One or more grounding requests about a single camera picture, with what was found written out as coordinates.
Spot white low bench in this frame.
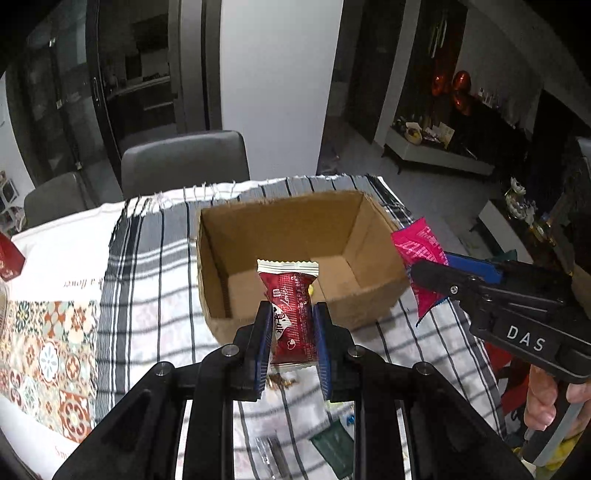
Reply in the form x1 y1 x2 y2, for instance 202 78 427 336
383 126 495 178

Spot red snack packet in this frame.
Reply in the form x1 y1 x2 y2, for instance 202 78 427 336
257 259 319 370

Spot black white plaid cloth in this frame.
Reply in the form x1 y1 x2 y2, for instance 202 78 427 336
95 173 506 480

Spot wide grey chair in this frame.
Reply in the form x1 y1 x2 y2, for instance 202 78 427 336
121 130 251 199

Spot clear plastic packet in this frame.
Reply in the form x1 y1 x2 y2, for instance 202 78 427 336
255 434 291 480

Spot white floral patterned tablecloth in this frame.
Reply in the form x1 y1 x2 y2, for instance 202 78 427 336
0 203 127 480

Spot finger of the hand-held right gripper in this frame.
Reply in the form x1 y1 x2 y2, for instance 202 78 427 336
443 251 504 283
410 259 485 304

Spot dark green packet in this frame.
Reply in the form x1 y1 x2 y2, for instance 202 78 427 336
310 422 355 476

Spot narrow grey chair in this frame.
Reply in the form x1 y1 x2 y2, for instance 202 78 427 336
23 172 95 229

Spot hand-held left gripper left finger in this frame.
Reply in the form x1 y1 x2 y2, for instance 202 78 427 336
52 300 278 480

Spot person's right hand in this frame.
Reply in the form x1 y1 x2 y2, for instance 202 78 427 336
524 364 591 430

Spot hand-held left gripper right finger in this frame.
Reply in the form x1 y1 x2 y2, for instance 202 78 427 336
311 302 534 480

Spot pink snack packet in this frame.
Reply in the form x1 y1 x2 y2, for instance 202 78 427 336
390 217 448 324

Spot brown cardboard box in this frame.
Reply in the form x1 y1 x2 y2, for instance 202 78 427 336
196 190 411 346

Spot red gift bag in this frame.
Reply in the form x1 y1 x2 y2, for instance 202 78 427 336
0 231 27 281

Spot yellow cloth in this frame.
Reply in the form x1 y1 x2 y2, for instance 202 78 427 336
522 443 578 472

